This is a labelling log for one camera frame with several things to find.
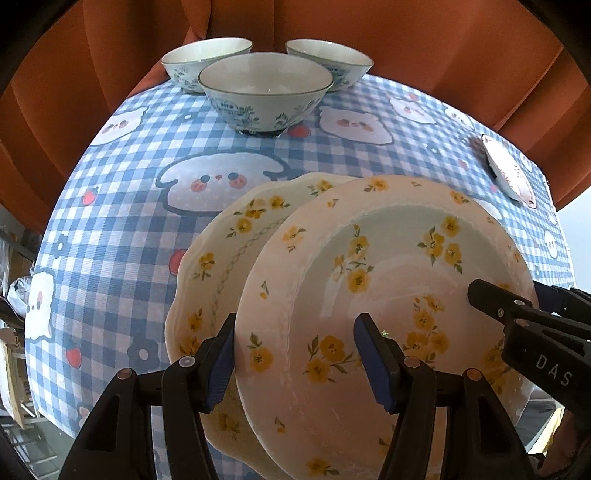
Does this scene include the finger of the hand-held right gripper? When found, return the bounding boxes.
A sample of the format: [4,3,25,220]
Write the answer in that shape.
[536,283,591,326]
[467,279,550,330]

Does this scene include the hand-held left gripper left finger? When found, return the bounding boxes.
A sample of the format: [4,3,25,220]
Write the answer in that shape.
[58,313,238,480]

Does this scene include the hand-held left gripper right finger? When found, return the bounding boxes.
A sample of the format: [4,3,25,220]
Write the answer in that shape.
[353,313,533,480]

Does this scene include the yellow flower plate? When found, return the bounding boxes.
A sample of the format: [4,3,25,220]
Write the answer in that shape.
[165,172,361,480]
[235,174,541,480]

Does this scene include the pink red-rimmed plate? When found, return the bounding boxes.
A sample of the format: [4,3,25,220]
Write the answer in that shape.
[480,134,539,210]

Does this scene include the blue floral bowl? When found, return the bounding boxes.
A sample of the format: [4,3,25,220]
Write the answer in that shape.
[285,39,374,92]
[161,38,254,94]
[198,52,334,136]

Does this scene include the blue checked bear tablecloth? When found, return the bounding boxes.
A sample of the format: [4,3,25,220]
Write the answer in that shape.
[24,74,575,480]

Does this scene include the wooden furniture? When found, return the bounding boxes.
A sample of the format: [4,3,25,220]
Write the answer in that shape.
[0,330,40,430]

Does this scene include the clear plastic bag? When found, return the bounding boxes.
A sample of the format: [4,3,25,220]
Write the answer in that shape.
[7,276,34,321]

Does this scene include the orange curtain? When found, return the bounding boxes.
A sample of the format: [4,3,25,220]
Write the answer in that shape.
[0,0,591,234]

